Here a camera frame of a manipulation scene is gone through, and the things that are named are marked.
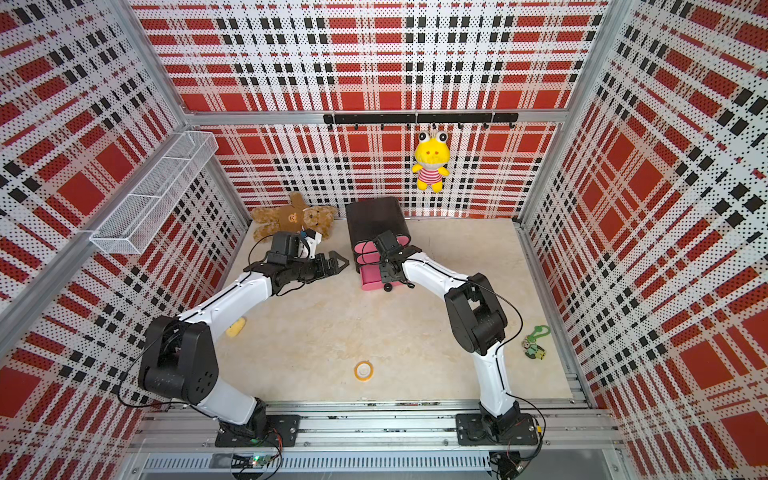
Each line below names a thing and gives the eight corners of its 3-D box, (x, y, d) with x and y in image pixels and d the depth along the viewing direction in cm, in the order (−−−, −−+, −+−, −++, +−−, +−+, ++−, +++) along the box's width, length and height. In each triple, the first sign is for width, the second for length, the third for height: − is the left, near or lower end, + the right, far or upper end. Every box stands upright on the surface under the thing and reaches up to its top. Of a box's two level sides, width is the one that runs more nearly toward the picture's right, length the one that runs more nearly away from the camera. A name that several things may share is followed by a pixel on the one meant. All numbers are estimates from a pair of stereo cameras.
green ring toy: (519, 353, 89) (521, 350, 87) (528, 321, 95) (530, 318, 94) (541, 364, 87) (544, 361, 85) (549, 330, 93) (552, 328, 92)
